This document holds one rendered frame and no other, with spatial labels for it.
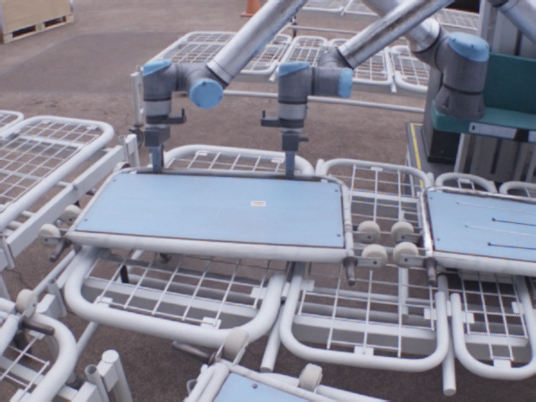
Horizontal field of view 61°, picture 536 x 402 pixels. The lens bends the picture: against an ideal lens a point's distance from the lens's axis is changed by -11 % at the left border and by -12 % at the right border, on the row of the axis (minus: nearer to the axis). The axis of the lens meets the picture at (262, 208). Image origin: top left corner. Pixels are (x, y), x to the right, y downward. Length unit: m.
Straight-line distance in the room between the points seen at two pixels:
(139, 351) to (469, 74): 1.46
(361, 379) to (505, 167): 1.08
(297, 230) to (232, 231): 0.16
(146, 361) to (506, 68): 1.65
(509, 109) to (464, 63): 0.34
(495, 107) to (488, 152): 0.25
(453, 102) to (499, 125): 0.19
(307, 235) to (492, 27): 1.09
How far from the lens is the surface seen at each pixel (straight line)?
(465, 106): 1.78
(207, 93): 1.43
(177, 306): 1.26
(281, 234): 1.27
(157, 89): 1.54
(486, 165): 2.18
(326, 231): 1.29
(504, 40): 2.01
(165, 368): 1.70
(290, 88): 1.47
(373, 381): 1.68
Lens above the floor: 1.31
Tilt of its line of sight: 33 degrees down
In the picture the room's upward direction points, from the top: straight up
